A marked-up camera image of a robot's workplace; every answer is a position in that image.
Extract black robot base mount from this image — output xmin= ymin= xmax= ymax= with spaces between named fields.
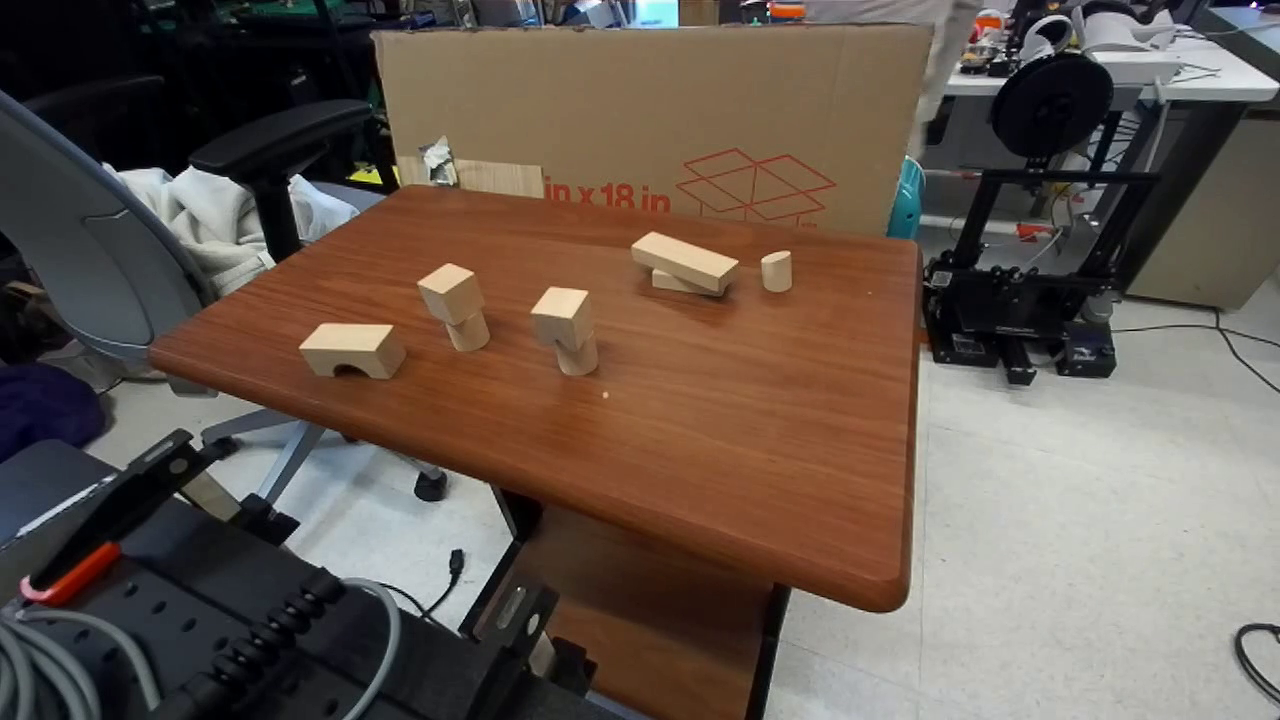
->
xmin=0 ymin=441 xmax=616 ymax=720

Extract small wooden cylinder right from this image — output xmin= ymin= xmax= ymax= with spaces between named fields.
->
xmin=761 ymin=251 xmax=795 ymax=291

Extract left wooden cylinder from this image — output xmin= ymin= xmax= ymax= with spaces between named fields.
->
xmin=450 ymin=316 xmax=494 ymax=354

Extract grey office chair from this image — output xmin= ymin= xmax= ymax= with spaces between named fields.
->
xmin=0 ymin=98 xmax=375 ymax=367

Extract square wooden block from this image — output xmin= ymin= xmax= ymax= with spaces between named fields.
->
xmin=417 ymin=263 xmax=486 ymax=323
xmin=532 ymin=283 xmax=591 ymax=347

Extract orange handled black tool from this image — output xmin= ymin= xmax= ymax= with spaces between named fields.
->
xmin=21 ymin=433 xmax=218 ymax=607

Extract wooden arch block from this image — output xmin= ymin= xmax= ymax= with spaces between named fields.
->
xmin=301 ymin=323 xmax=404 ymax=379

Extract grey cable bundle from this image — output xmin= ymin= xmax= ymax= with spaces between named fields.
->
xmin=0 ymin=578 xmax=409 ymax=720

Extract black 3D printer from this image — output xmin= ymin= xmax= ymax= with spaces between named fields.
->
xmin=926 ymin=108 xmax=1155 ymax=385

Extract white cloth on chair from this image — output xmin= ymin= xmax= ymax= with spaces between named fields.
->
xmin=113 ymin=169 xmax=356 ymax=297

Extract black floor cable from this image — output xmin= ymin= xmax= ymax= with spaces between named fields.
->
xmin=1113 ymin=309 xmax=1280 ymax=401

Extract white desk at back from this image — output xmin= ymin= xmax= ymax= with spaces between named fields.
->
xmin=926 ymin=33 xmax=1280 ymax=303

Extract large cardboard box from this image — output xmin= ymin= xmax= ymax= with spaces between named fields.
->
xmin=374 ymin=24 xmax=927 ymax=238

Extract black filament spool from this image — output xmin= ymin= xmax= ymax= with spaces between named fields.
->
xmin=988 ymin=58 xmax=1113 ymax=155

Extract long wooden plank block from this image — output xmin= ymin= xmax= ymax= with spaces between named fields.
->
xmin=633 ymin=234 xmax=735 ymax=291

